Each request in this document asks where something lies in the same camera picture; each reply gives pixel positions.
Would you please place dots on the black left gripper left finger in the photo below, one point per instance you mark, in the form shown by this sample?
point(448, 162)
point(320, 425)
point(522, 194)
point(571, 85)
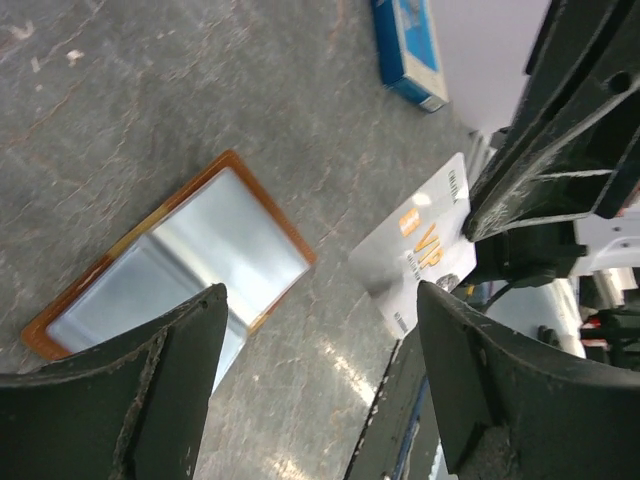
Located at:
point(133, 407)

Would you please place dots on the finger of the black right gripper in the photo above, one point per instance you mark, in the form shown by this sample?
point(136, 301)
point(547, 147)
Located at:
point(573, 147)
point(399, 439)

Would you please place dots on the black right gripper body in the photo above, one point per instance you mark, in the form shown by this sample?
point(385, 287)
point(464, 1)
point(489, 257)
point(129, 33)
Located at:
point(528, 256)

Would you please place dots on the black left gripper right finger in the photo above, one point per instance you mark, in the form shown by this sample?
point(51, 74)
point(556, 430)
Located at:
point(511, 407)

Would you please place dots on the white VIP card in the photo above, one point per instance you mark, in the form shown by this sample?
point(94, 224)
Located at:
point(421, 240)

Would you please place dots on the brown leather card holder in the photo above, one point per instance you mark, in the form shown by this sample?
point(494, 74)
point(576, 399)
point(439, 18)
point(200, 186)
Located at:
point(221, 227)

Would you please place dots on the blue razor box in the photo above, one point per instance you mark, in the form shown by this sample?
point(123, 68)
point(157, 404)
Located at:
point(408, 53)

